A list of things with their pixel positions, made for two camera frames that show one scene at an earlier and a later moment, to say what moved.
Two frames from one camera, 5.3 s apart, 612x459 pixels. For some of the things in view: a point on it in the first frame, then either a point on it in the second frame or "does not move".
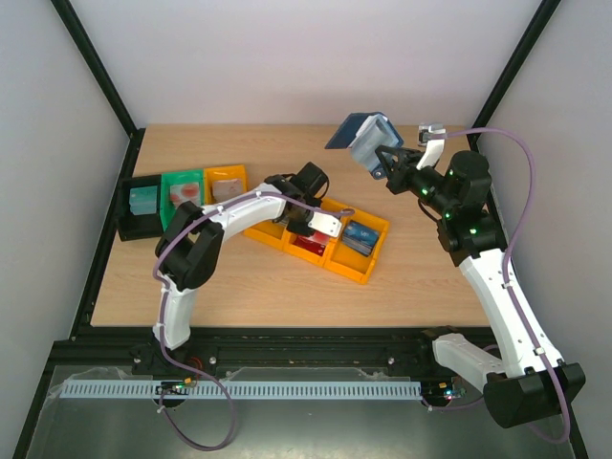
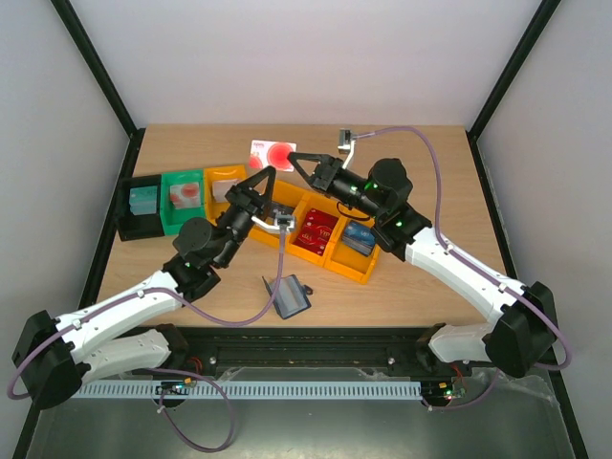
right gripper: [398, 171] -> [323, 172]
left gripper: [295, 229] -> [243, 196]
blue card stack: [360, 237] does not move
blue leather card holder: [363, 133] -> [292, 295]
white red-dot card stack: [182, 193] does not move
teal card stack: [143, 200] does not move
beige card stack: [222, 189] does not move
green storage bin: [178, 178] does not move
